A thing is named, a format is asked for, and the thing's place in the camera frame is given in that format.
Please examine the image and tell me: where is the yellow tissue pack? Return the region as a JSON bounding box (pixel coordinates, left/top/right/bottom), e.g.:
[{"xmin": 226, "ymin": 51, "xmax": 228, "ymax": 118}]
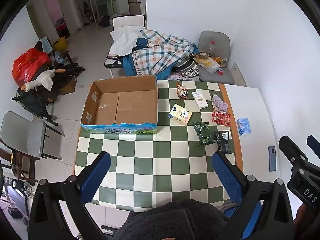
[{"xmin": 168, "ymin": 104, "xmax": 192, "ymax": 126}]

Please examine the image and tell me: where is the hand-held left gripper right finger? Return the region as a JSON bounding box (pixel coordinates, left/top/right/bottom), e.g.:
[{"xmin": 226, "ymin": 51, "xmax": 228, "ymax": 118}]
[{"xmin": 211, "ymin": 151, "xmax": 294, "ymax": 240}]

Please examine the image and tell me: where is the blue tissue pack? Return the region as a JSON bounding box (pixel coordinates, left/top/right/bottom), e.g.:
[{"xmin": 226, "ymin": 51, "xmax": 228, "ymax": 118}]
[{"xmin": 236, "ymin": 117, "xmax": 252, "ymax": 136}]

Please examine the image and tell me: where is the white carton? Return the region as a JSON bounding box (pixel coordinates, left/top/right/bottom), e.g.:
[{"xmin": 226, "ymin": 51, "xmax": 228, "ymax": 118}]
[{"xmin": 191, "ymin": 91, "xmax": 208, "ymax": 109}]

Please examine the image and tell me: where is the purple cloth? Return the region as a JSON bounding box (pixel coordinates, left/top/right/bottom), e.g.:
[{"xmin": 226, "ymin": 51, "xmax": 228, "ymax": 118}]
[{"xmin": 212, "ymin": 94, "xmax": 229, "ymax": 112}]

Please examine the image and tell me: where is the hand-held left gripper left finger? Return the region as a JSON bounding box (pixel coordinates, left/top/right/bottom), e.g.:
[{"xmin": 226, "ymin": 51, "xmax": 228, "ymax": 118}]
[{"xmin": 29, "ymin": 151, "xmax": 111, "ymax": 240}]

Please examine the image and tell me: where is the pink cloth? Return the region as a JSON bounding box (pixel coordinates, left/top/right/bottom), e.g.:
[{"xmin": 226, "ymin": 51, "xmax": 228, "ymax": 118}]
[{"xmin": 169, "ymin": 72, "xmax": 200, "ymax": 82}]

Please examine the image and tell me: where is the black snack packet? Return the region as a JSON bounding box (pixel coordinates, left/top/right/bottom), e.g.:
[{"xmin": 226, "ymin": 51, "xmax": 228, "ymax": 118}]
[{"xmin": 214, "ymin": 130, "xmax": 232, "ymax": 155}]

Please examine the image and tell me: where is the clear plastic bottle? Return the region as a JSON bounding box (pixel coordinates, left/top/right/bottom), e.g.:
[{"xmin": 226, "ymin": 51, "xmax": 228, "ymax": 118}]
[{"xmin": 206, "ymin": 40, "xmax": 217, "ymax": 57}]

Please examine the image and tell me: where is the white goose plush toy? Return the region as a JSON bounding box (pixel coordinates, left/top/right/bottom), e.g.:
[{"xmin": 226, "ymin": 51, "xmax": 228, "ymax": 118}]
[{"xmin": 20, "ymin": 70, "xmax": 56, "ymax": 92}]

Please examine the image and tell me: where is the grey chair with black legs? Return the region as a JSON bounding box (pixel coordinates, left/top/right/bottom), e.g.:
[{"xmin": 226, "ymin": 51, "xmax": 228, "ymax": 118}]
[{"xmin": 0, "ymin": 111, "xmax": 63, "ymax": 161}]

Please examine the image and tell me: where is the grey padded chair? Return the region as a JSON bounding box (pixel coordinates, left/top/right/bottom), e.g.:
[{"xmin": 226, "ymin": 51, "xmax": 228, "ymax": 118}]
[{"xmin": 198, "ymin": 30, "xmax": 235, "ymax": 85}]

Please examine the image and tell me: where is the small brown cardboard box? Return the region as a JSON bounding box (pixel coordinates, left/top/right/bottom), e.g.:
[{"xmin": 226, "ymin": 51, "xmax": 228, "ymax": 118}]
[{"xmin": 60, "ymin": 78, "xmax": 77, "ymax": 95}]

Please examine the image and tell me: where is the red plastic bag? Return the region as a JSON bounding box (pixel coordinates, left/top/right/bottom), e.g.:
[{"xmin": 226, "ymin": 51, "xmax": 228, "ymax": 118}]
[{"xmin": 12, "ymin": 47, "xmax": 51, "ymax": 87}]

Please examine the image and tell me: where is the black white patterned cloth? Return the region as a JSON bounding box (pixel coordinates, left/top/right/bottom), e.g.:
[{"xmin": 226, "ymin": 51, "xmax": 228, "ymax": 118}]
[{"xmin": 174, "ymin": 57, "xmax": 200, "ymax": 78}]

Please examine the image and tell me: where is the green checkered tablecloth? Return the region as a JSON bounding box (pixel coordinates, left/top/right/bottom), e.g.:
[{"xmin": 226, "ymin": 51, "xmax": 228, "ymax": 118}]
[{"xmin": 73, "ymin": 80, "xmax": 244, "ymax": 212}]

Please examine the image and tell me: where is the black folded stroller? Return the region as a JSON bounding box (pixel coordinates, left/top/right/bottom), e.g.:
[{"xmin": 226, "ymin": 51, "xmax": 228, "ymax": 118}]
[{"xmin": 11, "ymin": 64, "xmax": 86, "ymax": 131}]

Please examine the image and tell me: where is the beige paper box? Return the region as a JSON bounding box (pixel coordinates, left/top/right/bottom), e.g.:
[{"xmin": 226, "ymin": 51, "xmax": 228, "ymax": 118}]
[{"xmin": 194, "ymin": 55, "xmax": 221, "ymax": 74}]

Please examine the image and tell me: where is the blue smartphone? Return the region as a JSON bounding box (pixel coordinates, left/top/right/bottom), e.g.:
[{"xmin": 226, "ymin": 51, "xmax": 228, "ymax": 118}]
[{"xmin": 268, "ymin": 146, "xmax": 276, "ymax": 172}]

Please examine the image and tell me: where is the plaid blanket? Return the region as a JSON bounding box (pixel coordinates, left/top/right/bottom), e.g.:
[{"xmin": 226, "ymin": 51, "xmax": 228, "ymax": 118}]
[{"xmin": 122, "ymin": 29, "xmax": 200, "ymax": 77}]

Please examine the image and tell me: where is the black bag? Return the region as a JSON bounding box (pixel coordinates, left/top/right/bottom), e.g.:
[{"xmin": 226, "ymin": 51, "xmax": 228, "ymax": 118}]
[{"xmin": 98, "ymin": 16, "xmax": 111, "ymax": 28}]

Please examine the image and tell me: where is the light blue hanging cloth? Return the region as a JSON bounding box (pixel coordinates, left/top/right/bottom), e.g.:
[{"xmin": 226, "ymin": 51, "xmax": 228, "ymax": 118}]
[{"xmin": 40, "ymin": 37, "xmax": 53, "ymax": 53}]

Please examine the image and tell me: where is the orange panda snack packet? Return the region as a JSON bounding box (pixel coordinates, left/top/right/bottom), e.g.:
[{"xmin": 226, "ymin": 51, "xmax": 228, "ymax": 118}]
[{"xmin": 176, "ymin": 84, "xmax": 189, "ymax": 100}]

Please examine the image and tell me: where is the wooden stool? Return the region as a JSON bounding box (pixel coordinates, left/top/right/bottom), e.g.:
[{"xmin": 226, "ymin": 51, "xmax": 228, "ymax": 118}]
[{"xmin": 0, "ymin": 147, "xmax": 39, "ymax": 183}]

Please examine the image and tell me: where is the white pillow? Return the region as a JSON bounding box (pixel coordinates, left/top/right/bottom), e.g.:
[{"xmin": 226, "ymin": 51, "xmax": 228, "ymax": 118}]
[{"xmin": 110, "ymin": 26, "xmax": 148, "ymax": 55}]

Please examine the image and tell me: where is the yellow bag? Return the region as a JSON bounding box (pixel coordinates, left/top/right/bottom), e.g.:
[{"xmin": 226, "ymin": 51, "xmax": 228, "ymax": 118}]
[{"xmin": 52, "ymin": 36, "xmax": 68, "ymax": 53}]

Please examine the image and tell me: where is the green snack packet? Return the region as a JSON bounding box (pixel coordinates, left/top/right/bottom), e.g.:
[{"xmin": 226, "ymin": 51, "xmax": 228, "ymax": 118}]
[{"xmin": 192, "ymin": 122, "xmax": 216, "ymax": 147}]

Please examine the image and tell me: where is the red snack packet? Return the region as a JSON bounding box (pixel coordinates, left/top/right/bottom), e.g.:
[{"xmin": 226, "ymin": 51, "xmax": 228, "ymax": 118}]
[{"xmin": 212, "ymin": 107, "xmax": 231, "ymax": 127}]

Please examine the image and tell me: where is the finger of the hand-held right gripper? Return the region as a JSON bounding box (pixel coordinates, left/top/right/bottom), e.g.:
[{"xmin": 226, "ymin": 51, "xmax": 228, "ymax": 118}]
[
  {"xmin": 307, "ymin": 135, "xmax": 320, "ymax": 157},
  {"xmin": 278, "ymin": 135, "xmax": 310, "ymax": 172}
]

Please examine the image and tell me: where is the white folding bed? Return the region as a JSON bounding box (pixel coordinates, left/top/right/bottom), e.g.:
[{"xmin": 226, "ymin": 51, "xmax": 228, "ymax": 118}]
[{"xmin": 104, "ymin": 15, "xmax": 146, "ymax": 78}]

